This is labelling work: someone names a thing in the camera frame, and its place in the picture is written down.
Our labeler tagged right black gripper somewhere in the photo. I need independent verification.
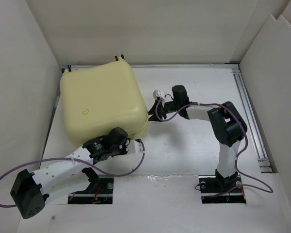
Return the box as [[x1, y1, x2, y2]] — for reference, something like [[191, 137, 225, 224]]
[[147, 100, 180, 122]]

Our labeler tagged yellow suitcase black lining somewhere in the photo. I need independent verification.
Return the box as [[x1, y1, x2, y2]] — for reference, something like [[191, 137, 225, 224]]
[[60, 57, 148, 147]]

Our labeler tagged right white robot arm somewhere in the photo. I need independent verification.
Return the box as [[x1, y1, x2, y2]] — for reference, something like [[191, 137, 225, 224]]
[[148, 85, 247, 191]]

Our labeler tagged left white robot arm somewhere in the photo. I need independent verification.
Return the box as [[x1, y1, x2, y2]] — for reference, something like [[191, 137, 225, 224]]
[[10, 127, 130, 219]]

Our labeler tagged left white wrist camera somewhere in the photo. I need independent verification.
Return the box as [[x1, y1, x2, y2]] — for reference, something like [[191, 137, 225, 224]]
[[127, 140, 145, 154]]

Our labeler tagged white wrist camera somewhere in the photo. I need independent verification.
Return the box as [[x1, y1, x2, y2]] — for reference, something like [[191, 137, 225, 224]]
[[127, 140, 145, 154], [153, 90, 165, 100]]

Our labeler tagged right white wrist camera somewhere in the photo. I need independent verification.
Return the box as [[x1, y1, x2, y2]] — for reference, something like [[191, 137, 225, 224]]
[[153, 90, 165, 100]]

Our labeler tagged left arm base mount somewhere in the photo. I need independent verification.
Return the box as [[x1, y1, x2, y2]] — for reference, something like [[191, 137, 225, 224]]
[[67, 167, 114, 205]]

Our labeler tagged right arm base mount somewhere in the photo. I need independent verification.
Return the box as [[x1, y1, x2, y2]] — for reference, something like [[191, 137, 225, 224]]
[[195, 170, 246, 204]]

